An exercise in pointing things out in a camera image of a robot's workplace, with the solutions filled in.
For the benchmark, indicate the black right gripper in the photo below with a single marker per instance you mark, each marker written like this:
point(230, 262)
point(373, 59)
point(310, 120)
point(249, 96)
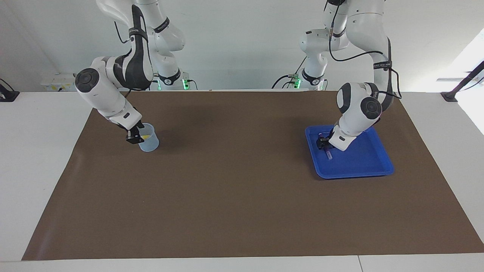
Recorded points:
point(135, 128)

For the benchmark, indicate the purple pen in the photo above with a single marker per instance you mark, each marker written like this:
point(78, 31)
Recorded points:
point(329, 154)

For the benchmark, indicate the black camera stand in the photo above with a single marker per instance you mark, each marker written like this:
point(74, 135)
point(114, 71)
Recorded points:
point(463, 84)

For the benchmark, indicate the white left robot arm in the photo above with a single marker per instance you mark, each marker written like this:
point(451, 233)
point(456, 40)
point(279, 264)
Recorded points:
point(359, 105)

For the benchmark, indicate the white wall outlet box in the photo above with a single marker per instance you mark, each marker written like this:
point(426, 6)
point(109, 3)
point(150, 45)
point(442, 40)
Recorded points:
point(56, 82)

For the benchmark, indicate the translucent plastic cup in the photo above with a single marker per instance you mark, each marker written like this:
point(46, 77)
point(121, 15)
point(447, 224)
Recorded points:
point(150, 143)

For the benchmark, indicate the brown table mat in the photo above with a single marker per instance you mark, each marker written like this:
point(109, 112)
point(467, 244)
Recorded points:
point(227, 189)

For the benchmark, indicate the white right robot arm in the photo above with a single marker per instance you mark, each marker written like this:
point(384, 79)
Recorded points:
point(102, 90)

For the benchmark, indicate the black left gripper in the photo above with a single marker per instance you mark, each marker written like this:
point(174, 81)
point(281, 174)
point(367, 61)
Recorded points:
point(328, 136)

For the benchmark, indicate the blue plastic tray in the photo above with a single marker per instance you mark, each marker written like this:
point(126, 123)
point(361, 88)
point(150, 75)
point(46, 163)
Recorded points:
point(363, 158)

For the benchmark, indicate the black clamp base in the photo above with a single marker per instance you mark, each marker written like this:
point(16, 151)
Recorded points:
point(7, 95)

